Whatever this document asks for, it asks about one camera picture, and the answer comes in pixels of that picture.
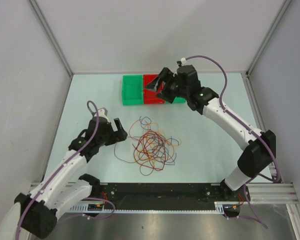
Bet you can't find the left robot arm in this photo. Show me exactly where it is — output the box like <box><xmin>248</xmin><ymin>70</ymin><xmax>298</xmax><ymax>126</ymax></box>
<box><xmin>14</xmin><ymin>116</ymin><xmax>128</xmax><ymax>240</ymax></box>

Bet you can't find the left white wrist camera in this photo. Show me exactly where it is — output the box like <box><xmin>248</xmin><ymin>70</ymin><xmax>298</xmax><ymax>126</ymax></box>
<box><xmin>96</xmin><ymin>107</ymin><xmax>109</xmax><ymax>122</ymax></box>

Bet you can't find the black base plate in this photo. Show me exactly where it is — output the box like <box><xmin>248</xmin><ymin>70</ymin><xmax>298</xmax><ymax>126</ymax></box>
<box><xmin>90</xmin><ymin>183</ymin><xmax>250</xmax><ymax>211</ymax></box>

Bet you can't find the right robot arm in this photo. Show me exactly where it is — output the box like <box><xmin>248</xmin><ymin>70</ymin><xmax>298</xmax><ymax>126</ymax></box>
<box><xmin>145</xmin><ymin>65</ymin><xmax>276</xmax><ymax>201</ymax></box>

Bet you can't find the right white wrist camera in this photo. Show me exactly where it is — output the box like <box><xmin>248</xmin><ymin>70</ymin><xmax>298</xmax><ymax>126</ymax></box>
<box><xmin>176</xmin><ymin>57</ymin><xmax>187</xmax><ymax>67</ymax></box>

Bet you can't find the green bin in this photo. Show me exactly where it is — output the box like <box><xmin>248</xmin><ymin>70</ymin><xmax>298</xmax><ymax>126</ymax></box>
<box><xmin>121</xmin><ymin>75</ymin><xmax>144</xmax><ymax>106</ymax></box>
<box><xmin>163</xmin><ymin>72</ymin><xmax>187</xmax><ymax>104</ymax></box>

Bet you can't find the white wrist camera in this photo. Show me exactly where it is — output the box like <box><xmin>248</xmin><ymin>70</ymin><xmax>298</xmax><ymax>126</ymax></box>
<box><xmin>96</xmin><ymin>107</ymin><xmax>109</xmax><ymax>122</ymax></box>
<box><xmin>176</xmin><ymin>57</ymin><xmax>187</xmax><ymax>67</ymax></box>

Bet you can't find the red bin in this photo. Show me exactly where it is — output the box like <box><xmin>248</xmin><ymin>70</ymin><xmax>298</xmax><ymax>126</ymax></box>
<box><xmin>143</xmin><ymin>74</ymin><xmax>165</xmax><ymax>105</ymax></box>

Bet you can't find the grey slotted cable duct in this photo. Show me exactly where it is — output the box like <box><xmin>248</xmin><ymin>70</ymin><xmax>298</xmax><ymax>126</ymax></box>
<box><xmin>66</xmin><ymin>203</ymin><xmax>224</xmax><ymax>215</ymax></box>

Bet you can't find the right green bin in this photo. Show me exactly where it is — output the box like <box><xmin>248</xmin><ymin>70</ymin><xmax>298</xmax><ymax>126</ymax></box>
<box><xmin>163</xmin><ymin>72</ymin><xmax>187</xmax><ymax>104</ymax></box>

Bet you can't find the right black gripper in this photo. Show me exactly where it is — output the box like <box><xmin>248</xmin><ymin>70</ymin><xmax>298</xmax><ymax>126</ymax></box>
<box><xmin>143</xmin><ymin>67</ymin><xmax>189</xmax><ymax>104</ymax></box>

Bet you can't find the left green bin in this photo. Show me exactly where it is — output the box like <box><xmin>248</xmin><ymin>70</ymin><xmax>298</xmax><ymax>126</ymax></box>
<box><xmin>121</xmin><ymin>75</ymin><xmax>144</xmax><ymax>106</ymax></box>

